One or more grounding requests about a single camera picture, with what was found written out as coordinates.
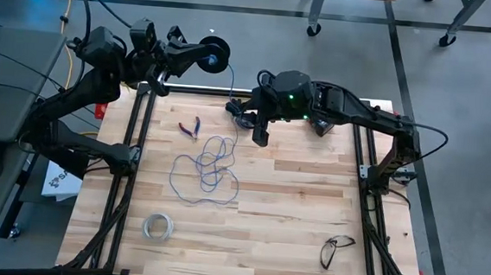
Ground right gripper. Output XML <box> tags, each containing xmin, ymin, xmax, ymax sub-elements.
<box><xmin>221</xmin><ymin>81</ymin><xmax>287</xmax><ymax>150</ymax></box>

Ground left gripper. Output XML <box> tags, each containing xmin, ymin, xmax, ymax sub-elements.
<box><xmin>129</xmin><ymin>22</ymin><xmax>215</xmax><ymax>102</ymax></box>

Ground black wire spool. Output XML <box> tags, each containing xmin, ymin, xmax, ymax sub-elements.
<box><xmin>195</xmin><ymin>34</ymin><xmax>233</xmax><ymax>75</ymax></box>

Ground thin blue wire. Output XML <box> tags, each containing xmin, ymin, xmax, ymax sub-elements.
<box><xmin>167</xmin><ymin>52</ymin><xmax>250</xmax><ymax>208</ymax></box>

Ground red black tool battery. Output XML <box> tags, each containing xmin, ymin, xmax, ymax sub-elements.
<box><xmin>309</xmin><ymin>118</ymin><xmax>335</xmax><ymax>138</ymax></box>

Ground clear tape roll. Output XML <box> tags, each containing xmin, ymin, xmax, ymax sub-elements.
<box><xmin>140</xmin><ymin>211</ymin><xmax>176</xmax><ymax>242</ymax></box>

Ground wooden table on casters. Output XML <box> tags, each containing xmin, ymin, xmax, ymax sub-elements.
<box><xmin>304</xmin><ymin>0</ymin><xmax>488</xmax><ymax>51</ymax></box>

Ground black safety glasses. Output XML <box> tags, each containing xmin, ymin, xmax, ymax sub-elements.
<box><xmin>318</xmin><ymin>233</ymin><xmax>357</xmax><ymax>272</ymax></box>

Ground black angled stand bar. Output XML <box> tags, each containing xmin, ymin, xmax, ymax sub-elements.
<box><xmin>12</xmin><ymin>129</ymin><xmax>93</xmax><ymax>181</ymax></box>

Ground grey desk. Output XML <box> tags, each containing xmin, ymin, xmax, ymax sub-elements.
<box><xmin>0</xmin><ymin>28</ymin><xmax>67</xmax><ymax>262</ymax></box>

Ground white printed box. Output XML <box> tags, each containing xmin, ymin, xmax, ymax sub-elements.
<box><xmin>40</xmin><ymin>157</ymin><xmax>86</xmax><ymax>204</ymax></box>

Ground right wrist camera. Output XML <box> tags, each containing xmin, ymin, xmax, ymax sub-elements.
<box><xmin>252</xmin><ymin>82</ymin><xmax>276</xmax><ymax>102</ymax></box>

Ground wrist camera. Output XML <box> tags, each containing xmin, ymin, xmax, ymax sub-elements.
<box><xmin>128</xmin><ymin>16</ymin><xmax>159</xmax><ymax>55</ymax></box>
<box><xmin>252</xmin><ymin>82</ymin><xmax>276</xmax><ymax>102</ymax></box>

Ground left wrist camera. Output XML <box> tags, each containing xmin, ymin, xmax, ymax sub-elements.
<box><xmin>128</xmin><ymin>16</ymin><xmax>159</xmax><ymax>55</ymax></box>

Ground red blue handled pliers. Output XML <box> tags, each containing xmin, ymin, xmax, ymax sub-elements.
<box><xmin>177</xmin><ymin>115</ymin><xmax>203</xmax><ymax>141</ymax></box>

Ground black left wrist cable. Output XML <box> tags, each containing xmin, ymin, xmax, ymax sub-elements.
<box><xmin>72</xmin><ymin>0</ymin><xmax>135</xmax><ymax>61</ymax></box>

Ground yellow power cable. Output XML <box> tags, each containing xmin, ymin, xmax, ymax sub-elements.
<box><xmin>50</xmin><ymin>0</ymin><xmax>80</xmax><ymax>90</ymax></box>

